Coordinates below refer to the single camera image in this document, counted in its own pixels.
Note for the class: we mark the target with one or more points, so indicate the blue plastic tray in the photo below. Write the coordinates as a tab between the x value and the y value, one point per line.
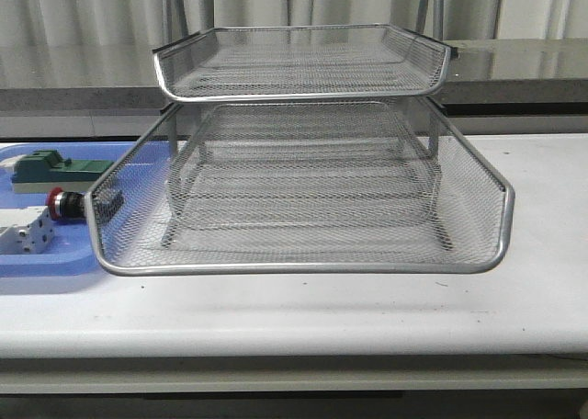
69	258

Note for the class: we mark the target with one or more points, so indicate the grey stone back counter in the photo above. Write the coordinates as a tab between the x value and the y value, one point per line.
109	92

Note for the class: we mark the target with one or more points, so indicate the white circuit breaker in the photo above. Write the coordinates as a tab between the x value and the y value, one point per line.
26	230

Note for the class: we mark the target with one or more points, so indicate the red emergency stop push button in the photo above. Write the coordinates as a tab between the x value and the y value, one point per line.
67	205

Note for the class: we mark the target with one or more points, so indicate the silver mesh tray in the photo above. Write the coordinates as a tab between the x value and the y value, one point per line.
253	199
477	203
245	64

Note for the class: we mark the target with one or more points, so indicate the green and beige terminal block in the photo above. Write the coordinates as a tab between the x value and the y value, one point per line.
43	170

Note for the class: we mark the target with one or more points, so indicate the white pleated curtain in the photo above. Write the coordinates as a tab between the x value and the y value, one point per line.
109	22

